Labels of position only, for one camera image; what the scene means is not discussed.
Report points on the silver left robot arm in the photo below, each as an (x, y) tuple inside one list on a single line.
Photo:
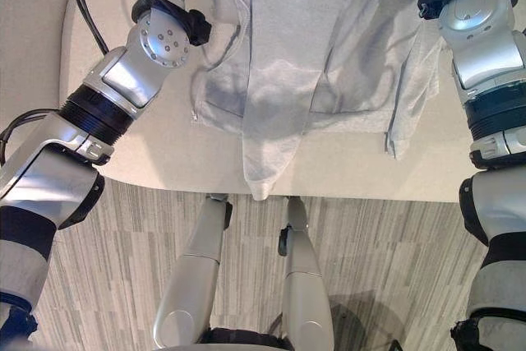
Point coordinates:
[(123, 79)]

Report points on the silver right robot leg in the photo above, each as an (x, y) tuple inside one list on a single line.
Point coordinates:
[(306, 277)]

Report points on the light grey hooded sweatshirt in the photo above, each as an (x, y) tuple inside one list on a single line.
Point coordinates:
[(283, 59)]

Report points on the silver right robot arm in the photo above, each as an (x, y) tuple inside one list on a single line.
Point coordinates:
[(485, 55)]

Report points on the cream sofa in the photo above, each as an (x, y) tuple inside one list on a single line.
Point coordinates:
[(164, 153)]

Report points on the dark robot waist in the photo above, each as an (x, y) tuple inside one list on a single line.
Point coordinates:
[(246, 338)]

